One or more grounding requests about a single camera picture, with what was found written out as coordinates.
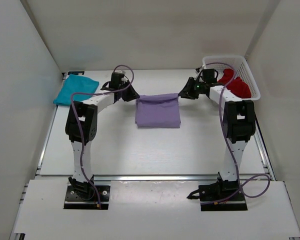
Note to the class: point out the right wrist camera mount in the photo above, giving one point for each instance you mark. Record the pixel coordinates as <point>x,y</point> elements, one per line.
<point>199,72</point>

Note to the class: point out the teal t shirt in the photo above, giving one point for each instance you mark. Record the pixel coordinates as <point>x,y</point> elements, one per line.
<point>73,84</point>

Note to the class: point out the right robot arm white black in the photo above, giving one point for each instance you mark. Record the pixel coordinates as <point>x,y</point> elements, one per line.
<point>237,121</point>

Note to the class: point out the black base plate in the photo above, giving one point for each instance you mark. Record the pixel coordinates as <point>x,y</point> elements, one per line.
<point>87,200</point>
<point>219,197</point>

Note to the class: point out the red t shirt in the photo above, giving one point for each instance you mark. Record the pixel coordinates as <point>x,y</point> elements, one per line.
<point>237,86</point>

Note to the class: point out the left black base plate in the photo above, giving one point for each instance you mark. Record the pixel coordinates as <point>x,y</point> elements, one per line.
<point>87,200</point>

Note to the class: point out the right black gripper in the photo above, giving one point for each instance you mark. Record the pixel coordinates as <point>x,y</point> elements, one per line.
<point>189,92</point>

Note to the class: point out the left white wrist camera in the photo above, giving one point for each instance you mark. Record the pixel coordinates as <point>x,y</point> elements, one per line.
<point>120,74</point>

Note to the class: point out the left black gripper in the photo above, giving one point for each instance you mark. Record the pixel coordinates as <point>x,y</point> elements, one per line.
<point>132,94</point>

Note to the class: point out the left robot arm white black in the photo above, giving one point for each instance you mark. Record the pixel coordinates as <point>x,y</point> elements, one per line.
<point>81,128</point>

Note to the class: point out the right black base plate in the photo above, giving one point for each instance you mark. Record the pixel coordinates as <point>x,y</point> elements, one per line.
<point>219,197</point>

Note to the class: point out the lavender t shirt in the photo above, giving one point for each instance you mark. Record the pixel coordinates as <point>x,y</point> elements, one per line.
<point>158,111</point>

